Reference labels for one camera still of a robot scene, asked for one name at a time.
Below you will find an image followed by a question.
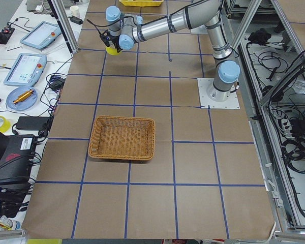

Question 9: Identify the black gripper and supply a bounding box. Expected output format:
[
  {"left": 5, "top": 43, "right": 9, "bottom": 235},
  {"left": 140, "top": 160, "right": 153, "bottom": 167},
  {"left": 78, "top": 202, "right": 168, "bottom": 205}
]
[{"left": 107, "top": 36, "right": 119, "bottom": 49}]

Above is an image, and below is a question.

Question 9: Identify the yellow tape roll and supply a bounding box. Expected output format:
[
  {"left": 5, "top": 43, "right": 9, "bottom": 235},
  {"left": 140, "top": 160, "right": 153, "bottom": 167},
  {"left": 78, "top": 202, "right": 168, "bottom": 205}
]
[
  {"left": 105, "top": 45, "right": 123, "bottom": 56},
  {"left": 0, "top": 116, "right": 11, "bottom": 133}
]

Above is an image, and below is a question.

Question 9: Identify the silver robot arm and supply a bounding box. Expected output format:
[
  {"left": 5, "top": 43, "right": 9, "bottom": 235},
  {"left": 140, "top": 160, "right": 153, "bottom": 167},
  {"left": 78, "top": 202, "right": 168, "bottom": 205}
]
[{"left": 100, "top": 0, "right": 240, "bottom": 93}]

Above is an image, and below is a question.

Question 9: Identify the yellow tape roll on desk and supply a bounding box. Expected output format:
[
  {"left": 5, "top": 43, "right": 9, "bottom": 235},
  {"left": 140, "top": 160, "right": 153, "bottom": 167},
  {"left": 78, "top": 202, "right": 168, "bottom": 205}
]
[{"left": 0, "top": 116, "right": 11, "bottom": 133}]

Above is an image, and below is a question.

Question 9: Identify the yellow woven basket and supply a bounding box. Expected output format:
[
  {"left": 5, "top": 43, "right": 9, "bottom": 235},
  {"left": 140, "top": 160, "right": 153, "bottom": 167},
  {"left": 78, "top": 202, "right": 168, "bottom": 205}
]
[{"left": 119, "top": 0, "right": 164, "bottom": 7}]

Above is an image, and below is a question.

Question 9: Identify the black power adapter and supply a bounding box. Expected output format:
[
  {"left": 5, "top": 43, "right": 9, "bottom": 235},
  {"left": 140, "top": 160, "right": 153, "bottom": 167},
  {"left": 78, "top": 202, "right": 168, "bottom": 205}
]
[{"left": 70, "top": 16, "right": 83, "bottom": 25}]

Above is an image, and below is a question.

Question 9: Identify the white paper cup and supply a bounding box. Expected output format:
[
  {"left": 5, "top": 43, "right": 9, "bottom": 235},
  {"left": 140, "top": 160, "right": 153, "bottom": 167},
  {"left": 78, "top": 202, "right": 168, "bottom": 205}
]
[{"left": 70, "top": 5, "right": 80, "bottom": 18}]

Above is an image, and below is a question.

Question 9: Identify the teach pendant far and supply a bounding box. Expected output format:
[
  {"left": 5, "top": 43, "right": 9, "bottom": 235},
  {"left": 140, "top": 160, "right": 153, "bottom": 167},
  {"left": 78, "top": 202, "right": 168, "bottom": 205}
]
[{"left": 20, "top": 21, "right": 62, "bottom": 50}]

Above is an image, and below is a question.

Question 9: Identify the teach pendant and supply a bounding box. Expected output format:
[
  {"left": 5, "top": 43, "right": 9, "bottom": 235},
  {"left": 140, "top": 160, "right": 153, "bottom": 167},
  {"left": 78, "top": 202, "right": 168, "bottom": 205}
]
[
  {"left": 20, "top": 21, "right": 62, "bottom": 50},
  {"left": 4, "top": 53, "right": 47, "bottom": 86}
]

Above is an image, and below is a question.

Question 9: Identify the teach pendant near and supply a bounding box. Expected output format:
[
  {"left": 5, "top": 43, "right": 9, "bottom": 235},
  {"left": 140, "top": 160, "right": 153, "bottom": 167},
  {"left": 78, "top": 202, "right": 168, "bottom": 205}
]
[{"left": 4, "top": 53, "right": 47, "bottom": 86}]

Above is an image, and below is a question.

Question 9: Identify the brown wicker basket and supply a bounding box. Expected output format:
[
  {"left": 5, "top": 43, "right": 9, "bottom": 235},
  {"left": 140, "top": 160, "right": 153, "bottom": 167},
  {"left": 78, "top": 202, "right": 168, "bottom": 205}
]
[{"left": 88, "top": 115, "right": 156, "bottom": 161}]

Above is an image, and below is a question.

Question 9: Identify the blue bowl with orange item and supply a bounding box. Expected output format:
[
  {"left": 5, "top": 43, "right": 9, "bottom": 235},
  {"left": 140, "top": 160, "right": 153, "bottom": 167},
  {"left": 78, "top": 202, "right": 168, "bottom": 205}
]
[{"left": 6, "top": 86, "right": 38, "bottom": 111}]

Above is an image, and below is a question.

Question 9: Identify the large black power brick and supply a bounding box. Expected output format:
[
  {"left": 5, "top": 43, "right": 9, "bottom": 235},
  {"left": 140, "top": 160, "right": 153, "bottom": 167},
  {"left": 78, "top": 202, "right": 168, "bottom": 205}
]
[{"left": 16, "top": 116, "right": 49, "bottom": 131}]

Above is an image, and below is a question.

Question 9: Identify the black electronics box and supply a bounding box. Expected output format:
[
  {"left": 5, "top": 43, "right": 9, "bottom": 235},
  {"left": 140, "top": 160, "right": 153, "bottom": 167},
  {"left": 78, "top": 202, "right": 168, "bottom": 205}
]
[{"left": 0, "top": 133, "right": 36, "bottom": 185}]

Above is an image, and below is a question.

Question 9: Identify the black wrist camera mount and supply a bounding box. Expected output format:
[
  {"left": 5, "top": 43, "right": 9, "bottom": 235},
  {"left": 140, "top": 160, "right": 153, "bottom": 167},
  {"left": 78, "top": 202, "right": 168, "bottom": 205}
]
[{"left": 98, "top": 30, "right": 110, "bottom": 47}]

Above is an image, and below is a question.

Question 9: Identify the aluminium frame post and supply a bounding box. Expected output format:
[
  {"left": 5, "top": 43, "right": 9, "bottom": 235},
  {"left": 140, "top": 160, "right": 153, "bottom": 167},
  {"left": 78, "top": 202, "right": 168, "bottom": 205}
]
[{"left": 49, "top": 0, "right": 79, "bottom": 54}]

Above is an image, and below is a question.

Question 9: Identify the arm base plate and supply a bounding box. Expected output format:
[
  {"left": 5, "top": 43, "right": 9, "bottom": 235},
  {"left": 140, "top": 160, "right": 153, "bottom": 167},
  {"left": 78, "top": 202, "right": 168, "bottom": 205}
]
[{"left": 197, "top": 78, "right": 240, "bottom": 109}]

